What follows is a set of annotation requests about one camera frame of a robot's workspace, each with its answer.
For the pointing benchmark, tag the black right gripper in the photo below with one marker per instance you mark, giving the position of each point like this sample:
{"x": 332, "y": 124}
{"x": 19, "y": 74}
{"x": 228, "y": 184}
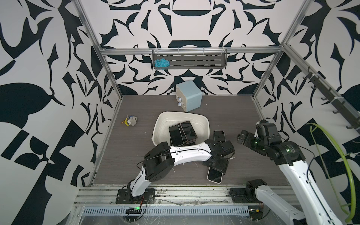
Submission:
{"x": 248, "y": 136}

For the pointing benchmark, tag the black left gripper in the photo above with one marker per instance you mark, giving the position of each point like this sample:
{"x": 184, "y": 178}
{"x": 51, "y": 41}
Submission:
{"x": 221, "y": 166}

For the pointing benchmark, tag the dark smartphone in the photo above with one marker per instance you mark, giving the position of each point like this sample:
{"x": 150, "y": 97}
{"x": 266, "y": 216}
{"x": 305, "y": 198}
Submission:
{"x": 219, "y": 136}

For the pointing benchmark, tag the white case smartphone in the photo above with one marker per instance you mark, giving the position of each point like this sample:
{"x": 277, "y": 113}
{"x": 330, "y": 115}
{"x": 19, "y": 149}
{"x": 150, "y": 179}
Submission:
{"x": 214, "y": 176}

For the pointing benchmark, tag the white plastic storage tub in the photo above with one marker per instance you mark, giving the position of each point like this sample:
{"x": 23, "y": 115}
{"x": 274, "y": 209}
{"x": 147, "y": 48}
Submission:
{"x": 165, "y": 120}

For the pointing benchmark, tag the black smartphone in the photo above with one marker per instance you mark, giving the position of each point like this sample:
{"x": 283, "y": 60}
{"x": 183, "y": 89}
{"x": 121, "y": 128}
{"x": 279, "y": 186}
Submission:
{"x": 188, "y": 132}

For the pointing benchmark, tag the grey edge smartphone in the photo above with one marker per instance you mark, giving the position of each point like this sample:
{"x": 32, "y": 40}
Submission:
{"x": 175, "y": 136}

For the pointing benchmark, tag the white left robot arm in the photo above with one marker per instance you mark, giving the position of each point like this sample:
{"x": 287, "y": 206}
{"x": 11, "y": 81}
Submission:
{"x": 163, "y": 158}

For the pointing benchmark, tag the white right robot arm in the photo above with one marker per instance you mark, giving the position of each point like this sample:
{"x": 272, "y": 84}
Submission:
{"x": 289, "y": 157}

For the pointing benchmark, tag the blue mini drawer cabinet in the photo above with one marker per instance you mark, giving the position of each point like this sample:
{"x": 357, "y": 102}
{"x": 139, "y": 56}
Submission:
{"x": 188, "y": 95}

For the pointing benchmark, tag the right small circuit board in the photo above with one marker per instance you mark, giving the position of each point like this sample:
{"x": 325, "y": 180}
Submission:
{"x": 255, "y": 214}

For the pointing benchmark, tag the small yellow white toy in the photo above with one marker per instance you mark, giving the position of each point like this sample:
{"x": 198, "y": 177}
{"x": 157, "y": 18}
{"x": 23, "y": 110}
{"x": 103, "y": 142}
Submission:
{"x": 130, "y": 120}

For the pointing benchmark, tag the left green-lit circuit board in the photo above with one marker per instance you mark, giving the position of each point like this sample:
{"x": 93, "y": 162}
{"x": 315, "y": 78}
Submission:
{"x": 133, "y": 210}

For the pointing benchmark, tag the blue crumpled cloth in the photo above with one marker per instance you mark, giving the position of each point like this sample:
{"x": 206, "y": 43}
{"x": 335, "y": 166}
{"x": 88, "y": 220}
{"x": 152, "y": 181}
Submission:
{"x": 161, "y": 63}

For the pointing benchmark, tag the green hoop tube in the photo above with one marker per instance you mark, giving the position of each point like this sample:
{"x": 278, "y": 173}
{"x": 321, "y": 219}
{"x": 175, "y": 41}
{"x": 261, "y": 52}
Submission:
{"x": 337, "y": 168}

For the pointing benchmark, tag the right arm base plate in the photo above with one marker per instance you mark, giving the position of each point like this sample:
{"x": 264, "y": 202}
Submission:
{"x": 241, "y": 195}

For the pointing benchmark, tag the white slotted cable duct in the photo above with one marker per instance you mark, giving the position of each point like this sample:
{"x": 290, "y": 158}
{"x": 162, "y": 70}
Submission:
{"x": 241, "y": 211}

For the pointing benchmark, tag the grey slotted wall rack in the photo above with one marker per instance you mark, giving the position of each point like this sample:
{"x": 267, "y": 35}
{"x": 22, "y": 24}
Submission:
{"x": 202, "y": 58}

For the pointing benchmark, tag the black wall hook rail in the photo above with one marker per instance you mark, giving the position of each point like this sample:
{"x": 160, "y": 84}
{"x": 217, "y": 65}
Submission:
{"x": 331, "y": 96}

